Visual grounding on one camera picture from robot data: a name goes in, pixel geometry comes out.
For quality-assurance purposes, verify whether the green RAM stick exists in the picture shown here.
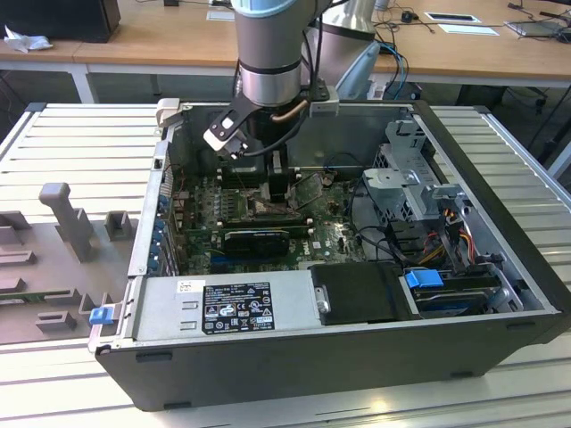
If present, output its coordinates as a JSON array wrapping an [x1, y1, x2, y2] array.
[[0, 289, 75, 309]]

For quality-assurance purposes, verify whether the black flat cable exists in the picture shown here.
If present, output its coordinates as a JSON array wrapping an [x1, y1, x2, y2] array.
[[436, 207, 469, 276]]

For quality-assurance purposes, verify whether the thin blue cable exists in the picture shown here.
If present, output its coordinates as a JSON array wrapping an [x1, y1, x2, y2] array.
[[378, 42, 410, 99]]

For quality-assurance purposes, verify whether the white framed desk hatch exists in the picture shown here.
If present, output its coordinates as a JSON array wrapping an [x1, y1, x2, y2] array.
[[423, 12, 483, 23]]

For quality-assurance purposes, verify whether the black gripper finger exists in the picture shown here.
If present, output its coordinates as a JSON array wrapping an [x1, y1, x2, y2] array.
[[266, 149, 290, 202]]

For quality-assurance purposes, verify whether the green motherboard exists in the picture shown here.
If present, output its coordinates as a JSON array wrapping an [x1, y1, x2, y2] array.
[[171, 171, 371, 276]]

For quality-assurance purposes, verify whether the black open PC case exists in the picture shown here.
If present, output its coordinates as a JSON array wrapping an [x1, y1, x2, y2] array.
[[87, 97, 571, 414]]

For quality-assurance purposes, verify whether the grey parts rack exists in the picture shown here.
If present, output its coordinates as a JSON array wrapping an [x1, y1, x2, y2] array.
[[0, 181, 137, 347]]

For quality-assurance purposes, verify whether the thin wire locking lever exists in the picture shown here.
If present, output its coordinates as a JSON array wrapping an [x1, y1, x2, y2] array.
[[235, 169, 255, 202]]

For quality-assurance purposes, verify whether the black power supply label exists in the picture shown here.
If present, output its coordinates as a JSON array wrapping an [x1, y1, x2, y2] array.
[[203, 281, 277, 335]]

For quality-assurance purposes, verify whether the black cylindrical component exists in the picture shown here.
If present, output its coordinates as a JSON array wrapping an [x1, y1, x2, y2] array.
[[197, 148, 223, 174]]

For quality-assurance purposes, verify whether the silver metal drive cage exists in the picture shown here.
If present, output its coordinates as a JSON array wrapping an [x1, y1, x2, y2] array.
[[360, 118, 476, 268]]

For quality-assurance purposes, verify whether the blue expansion card retainer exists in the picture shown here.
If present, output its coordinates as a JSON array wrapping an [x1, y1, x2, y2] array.
[[149, 193, 170, 273]]

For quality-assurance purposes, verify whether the yellow power wire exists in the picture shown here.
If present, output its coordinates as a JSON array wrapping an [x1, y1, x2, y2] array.
[[418, 226, 475, 267]]

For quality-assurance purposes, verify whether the grey power supply unit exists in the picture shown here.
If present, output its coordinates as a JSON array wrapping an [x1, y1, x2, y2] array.
[[131, 270, 322, 342]]

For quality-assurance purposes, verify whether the black plastic cover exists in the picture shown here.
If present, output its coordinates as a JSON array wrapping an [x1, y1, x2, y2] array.
[[309, 262, 423, 326]]

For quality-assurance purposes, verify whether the grey tablet device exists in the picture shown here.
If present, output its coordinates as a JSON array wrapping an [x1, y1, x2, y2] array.
[[503, 20, 566, 39]]

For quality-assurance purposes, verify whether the crumpled white paper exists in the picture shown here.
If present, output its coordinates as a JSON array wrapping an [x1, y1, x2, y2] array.
[[3, 24, 53, 54]]

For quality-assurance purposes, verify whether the copper coloured curved tube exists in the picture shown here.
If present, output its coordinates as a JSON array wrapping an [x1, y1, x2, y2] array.
[[271, 98, 309, 124]]

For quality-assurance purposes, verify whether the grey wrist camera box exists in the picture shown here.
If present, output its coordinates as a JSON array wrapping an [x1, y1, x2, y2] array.
[[309, 100, 341, 119]]

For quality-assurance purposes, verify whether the black CPU socket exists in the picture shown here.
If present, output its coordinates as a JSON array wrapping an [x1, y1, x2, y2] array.
[[238, 186, 300, 220]]

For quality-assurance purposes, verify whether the pale blue teach pendant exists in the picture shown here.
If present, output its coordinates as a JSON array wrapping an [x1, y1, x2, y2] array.
[[335, 39, 382, 100]]

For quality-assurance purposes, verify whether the light grey case latch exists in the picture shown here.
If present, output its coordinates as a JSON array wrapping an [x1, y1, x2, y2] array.
[[154, 97, 182, 135]]

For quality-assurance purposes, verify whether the black drive cable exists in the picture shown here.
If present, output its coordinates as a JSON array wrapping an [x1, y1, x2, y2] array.
[[349, 180, 424, 265]]

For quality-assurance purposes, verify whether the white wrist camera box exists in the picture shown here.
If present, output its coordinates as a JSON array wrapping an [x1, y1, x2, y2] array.
[[203, 111, 250, 160]]

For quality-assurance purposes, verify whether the hard disk in blue carrier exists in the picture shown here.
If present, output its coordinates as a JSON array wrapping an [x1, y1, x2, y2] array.
[[403, 267, 490, 318]]

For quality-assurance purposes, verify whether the black RAM slot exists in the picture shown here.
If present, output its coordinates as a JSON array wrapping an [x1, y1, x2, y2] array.
[[220, 218, 310, 229], [220, 212, 305, 223], [220, 177, 301, 189], [220, 168, 300, 179]]

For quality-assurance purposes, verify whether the black computer box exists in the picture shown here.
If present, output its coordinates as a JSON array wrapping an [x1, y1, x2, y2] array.
[[0, 0, 121, 45]]

